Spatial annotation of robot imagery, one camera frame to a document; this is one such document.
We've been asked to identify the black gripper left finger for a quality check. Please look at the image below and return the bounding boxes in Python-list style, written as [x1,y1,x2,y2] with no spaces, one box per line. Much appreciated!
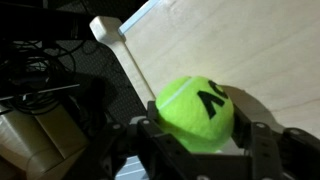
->
[138,101,199,167]

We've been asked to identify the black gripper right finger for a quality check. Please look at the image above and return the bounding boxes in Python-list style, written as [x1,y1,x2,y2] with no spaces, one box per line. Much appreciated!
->
[232,105,284,157]

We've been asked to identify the green tennis ball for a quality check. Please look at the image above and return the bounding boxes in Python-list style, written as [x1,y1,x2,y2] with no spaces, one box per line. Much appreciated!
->
[155,76,234,153]

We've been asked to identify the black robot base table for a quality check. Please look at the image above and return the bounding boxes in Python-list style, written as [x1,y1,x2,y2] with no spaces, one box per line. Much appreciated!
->
[0,0,147,41]

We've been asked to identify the brown cardboard box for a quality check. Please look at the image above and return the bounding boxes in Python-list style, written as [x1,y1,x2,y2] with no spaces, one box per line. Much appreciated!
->
[0,105,89,180]

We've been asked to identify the tangled black cables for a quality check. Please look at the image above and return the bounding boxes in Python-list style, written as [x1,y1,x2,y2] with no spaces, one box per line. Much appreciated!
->
[0,39,101,116]

